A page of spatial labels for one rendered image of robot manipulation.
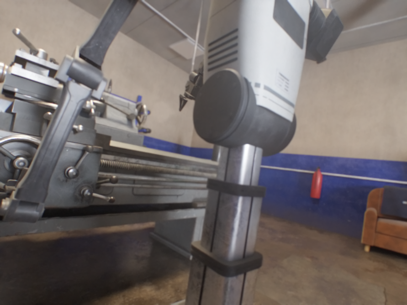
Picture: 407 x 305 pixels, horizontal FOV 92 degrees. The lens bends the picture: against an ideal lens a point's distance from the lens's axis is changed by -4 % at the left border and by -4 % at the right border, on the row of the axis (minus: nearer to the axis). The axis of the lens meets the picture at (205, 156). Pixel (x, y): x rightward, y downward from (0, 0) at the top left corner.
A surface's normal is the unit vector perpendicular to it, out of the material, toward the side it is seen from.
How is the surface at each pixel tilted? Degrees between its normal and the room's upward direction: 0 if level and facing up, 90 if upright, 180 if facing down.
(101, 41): 128
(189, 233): 90
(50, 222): 90
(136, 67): 90
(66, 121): 98
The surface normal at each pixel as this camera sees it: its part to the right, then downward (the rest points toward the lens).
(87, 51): 0.39, 0.65
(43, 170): 0.67, 0.20
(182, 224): -0.65, -0.15
